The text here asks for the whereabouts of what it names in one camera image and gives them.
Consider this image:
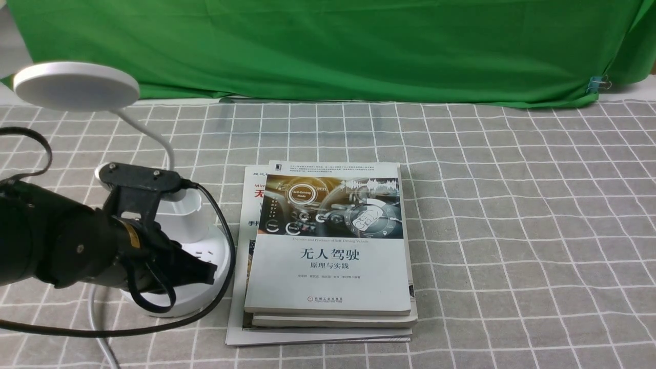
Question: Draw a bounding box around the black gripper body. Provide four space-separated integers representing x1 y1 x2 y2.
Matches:
97 218 180 294

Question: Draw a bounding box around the green backdrop cloth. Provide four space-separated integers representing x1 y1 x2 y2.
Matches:
7 1 654 108

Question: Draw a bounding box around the blue binder clip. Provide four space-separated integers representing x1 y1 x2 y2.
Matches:
586 75 613 94

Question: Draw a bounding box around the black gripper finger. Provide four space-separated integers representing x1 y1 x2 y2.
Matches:
172 249 217 287

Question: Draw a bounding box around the white lamp power cable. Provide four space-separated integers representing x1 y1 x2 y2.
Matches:
88 284 121 369

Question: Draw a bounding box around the white self-driving book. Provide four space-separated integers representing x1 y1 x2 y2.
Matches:
244 160 412 316

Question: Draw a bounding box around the middle white book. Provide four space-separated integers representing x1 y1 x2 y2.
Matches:
251 165 418 329

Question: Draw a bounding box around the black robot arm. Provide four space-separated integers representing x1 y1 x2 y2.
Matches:
2 179 217 293

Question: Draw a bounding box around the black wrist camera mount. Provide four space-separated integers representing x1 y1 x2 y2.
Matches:
98 162 183 234

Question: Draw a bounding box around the black camera cable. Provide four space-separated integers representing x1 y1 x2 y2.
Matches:
0 127 237 337

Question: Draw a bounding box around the grey checkered tablecloth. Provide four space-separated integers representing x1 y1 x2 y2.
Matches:
0 99 656 369

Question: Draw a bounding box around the white round desk lamp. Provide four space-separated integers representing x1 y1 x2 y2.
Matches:
5 61 236 317

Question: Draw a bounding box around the bottom thin magazine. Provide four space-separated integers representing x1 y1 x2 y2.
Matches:
225 165 412 346

